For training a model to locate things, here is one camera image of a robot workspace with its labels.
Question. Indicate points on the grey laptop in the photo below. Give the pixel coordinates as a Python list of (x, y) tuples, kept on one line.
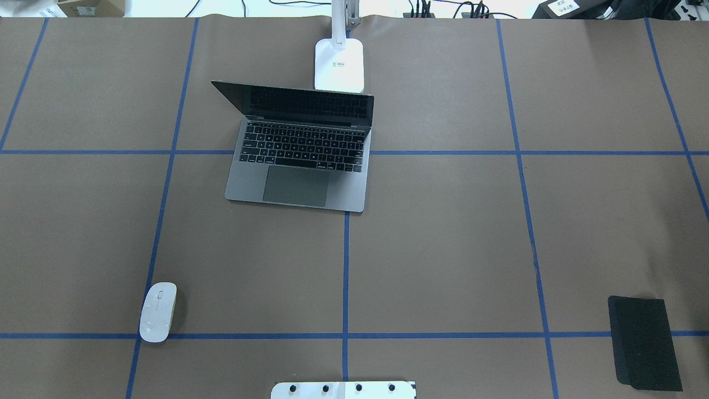
[(300, 147)]

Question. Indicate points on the white desk lamp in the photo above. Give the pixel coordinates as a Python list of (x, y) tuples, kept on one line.
[(339, 60)]

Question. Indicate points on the white computer mouse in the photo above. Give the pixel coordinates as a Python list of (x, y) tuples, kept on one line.
[(157, 312)]

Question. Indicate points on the black mouse pad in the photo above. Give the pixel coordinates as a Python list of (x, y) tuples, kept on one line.
[(643, 348)]

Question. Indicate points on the cardboard box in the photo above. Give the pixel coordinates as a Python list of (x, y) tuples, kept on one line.
[(96, 8)]

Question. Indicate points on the white camera mast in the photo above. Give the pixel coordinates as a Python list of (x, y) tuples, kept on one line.
[(345, 389)]

